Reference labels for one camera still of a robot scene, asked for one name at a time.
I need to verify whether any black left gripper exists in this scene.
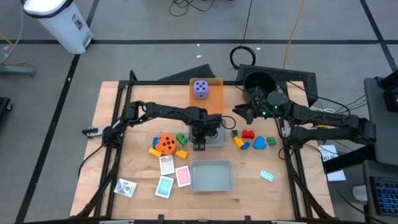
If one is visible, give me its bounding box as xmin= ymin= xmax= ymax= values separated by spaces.
xmin=188 ymin=108 xmax=223 ymax=152

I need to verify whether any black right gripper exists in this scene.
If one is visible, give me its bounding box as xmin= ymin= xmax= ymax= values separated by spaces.
xmin=232 ymin=100 xmax=272 ymax=126

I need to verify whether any blue large toy block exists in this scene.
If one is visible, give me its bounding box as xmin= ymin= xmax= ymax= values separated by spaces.
xmin=252 ymin=135 xmax=267 ymax=150

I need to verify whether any orange foam die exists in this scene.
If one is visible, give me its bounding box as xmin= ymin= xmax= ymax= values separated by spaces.
xmin=155 ymin=133 xmax=178 ymax=156

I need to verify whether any purple foam die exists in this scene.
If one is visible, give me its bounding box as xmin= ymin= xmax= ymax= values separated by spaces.
xmin=193 ymin=80 xmax=210 ymax=100

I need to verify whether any teal playing card box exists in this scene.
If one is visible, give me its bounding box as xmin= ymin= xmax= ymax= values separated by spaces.
xmin=155 ymin=175 xmax=175 ymax=199

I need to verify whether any grey plastic bin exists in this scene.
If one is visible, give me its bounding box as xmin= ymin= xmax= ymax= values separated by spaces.
xmin=189 ymin=159 xmax=234 ymax=192
xmin=188 ymin=124 xmax=228 ymax=148

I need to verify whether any orange translucent plastic bin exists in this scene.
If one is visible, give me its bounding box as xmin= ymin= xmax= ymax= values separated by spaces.
xmin=189 ymin=77 xmax=224 ymax=115

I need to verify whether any pink playing card box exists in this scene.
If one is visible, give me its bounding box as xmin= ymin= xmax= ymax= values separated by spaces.
xmin=175 ymin=166 xmax=192 ymax=189

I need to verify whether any black bucket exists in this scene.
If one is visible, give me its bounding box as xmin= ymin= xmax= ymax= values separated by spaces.
xmin=243 ymin=70 xmax=278 ymax=105

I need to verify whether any black perforated case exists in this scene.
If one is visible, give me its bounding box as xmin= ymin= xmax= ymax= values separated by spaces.
xmin=236 ymin=63 xmax=319 ymax=107

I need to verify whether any mint green lego brick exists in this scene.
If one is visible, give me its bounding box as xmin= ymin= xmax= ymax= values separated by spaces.
xmin=259 ymin=169 xmax=275 ymax=183

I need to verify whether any white paper sheet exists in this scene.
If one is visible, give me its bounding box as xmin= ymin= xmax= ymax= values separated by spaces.
xmin=326 ymin=169 xmax=347 ymax=182
xmin=318 ymin=144 xmax=339 ymax=162

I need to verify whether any grey computer mouse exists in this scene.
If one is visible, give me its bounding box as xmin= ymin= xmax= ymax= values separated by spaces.
xmin=352 ymin=184 xmax=368 ymax=202

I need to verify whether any black monitor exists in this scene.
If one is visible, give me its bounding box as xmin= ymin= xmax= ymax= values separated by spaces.
xmin=374 ymin=70 xmax=398 ymax=113

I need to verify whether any backlit keyboard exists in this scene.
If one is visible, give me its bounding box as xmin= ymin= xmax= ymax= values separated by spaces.
xmin=369 ymin=175 xmax=398 ymax=218

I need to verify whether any white trash can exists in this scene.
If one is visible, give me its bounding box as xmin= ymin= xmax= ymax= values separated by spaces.
xmin=23 ymin=0 xmax=95 ymax=55

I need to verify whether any grey stand base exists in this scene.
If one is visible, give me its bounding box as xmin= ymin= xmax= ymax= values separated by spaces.
xmin=0 ymin=63 xmax=37 ymax=77

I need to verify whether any black coiled cable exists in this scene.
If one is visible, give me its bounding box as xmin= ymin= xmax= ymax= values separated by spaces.
xmin=229 ymin=0 xmax=257 ymax=70

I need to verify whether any white cable bundle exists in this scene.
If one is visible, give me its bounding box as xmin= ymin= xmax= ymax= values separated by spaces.
xmin=310 ymin=105 xmax=354 ymax=138

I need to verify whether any black metal table frame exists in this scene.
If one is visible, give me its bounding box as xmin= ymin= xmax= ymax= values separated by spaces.
xmin=73 ymin=70 xmax=336 ymax=224

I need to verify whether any yellow cable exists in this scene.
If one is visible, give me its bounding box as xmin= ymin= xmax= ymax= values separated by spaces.
xmin=282 ymin=0 xmax=308 ymax=70

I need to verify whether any black cable tangle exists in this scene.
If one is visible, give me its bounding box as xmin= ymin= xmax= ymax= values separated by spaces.
xmin=169 ymin=0 xmax=216 ymax=17

